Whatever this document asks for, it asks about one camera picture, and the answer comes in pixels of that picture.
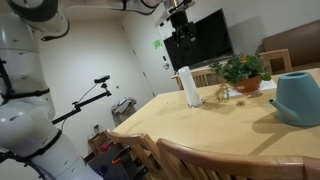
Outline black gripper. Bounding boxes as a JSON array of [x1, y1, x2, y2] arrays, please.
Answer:
[[170, 11, 197, 47]]

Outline green potted plant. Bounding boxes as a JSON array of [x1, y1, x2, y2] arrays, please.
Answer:
[[210, 54, 271, 103]]

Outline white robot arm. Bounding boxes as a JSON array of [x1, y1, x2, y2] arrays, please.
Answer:
[[0, 0, 149, 180]]

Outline terracotta plant pot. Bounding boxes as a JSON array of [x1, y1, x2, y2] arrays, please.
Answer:
[[234, 76, 261, 93]]

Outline white plant tray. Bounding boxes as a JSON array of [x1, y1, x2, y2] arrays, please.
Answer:
[[227, 78, 278, 98]]

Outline black flat screen television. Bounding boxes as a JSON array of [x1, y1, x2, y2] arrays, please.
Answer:
[[164, 9, 234, 71]]

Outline far left wooden chair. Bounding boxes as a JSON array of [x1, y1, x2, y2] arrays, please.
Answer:
[[175, 68, 221, 91]]

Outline wooden chair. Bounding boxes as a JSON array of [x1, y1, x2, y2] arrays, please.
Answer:
[[157, 139, 320, 180], [175, 68, 221, 91], [260, 49, 293, 74], [106, 129, 169, 180]]

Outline white paper towel roll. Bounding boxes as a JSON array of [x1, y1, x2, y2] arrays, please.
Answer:
[[178, 66, 200, 104]]

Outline metal paper towel holder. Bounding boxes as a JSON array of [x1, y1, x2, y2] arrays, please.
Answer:
[[188, 99, 206, 108]]

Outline near left wooden chair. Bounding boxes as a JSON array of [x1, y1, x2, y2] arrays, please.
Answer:
[[260, 49, 293, 74]]

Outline grey cloth pile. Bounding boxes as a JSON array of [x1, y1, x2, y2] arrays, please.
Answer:
[[111, 97, 137, 115]]

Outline brown leather sofa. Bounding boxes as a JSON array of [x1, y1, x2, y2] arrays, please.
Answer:
[[256, 20, 320, 71]]

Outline right wooden chair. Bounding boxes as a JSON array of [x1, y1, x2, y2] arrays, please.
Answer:
[[157, 139, 320, 180]]

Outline teal watering can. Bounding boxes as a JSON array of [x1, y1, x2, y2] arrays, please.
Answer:
[[269, 72, 320, 127]]

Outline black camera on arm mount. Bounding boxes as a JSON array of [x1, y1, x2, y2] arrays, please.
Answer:
[[52, 75, 111, 124]]

